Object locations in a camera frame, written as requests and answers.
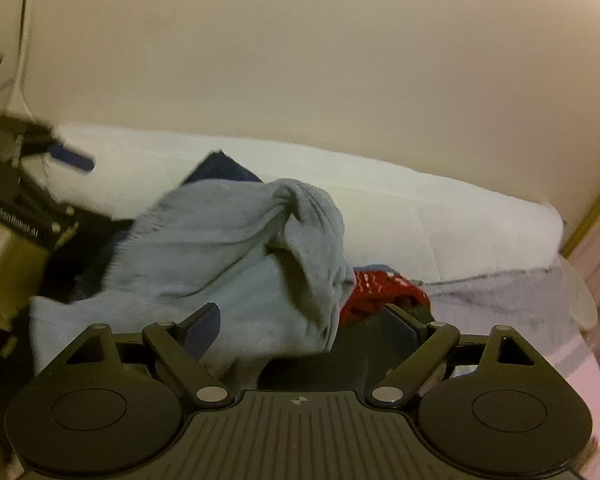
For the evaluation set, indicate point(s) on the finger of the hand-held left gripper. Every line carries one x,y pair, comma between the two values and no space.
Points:
72,156
100,217

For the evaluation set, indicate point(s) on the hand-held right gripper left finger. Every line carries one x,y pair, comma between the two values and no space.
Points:
207,330

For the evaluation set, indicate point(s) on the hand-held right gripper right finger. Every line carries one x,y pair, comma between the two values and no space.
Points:
397,327

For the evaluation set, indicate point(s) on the light blue garment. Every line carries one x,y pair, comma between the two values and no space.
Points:
220,260

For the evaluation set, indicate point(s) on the red patterned cloth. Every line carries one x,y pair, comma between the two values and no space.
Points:
380,292

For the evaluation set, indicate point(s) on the cardboard box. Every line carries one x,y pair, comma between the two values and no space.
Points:
7,270

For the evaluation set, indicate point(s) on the grey towel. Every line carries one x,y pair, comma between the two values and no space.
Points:
505,305

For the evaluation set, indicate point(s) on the bed sheet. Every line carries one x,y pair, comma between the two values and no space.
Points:
405,210

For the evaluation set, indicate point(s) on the dark navy cloth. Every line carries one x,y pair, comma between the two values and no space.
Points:
225,170

